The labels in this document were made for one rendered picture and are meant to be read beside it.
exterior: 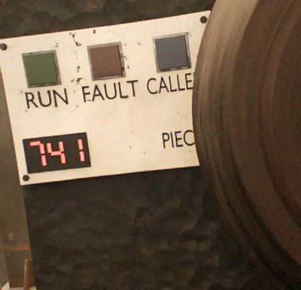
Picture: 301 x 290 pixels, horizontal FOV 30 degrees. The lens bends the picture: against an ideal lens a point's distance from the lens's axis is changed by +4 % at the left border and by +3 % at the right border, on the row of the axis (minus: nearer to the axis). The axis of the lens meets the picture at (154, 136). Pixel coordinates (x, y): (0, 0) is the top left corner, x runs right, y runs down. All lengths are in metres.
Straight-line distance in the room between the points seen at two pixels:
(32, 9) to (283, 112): 0.36
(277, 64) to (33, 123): 0.34
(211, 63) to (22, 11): 0.29
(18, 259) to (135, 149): 2.84
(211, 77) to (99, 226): 0.29
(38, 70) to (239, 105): 0.28
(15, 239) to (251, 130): 3.01
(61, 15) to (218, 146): 0.28
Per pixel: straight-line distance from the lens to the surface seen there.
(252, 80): 0.52
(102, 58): 0.68
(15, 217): 3.43
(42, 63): 0.70
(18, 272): 3.52
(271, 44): 0.51
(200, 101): 0.54
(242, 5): 0.54
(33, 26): 0.73
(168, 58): 0.67
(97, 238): 0.74
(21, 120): 0.72
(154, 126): 0.68
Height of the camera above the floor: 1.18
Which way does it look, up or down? 7 degrees down
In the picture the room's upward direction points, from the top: 7 degrees counter-clockwise
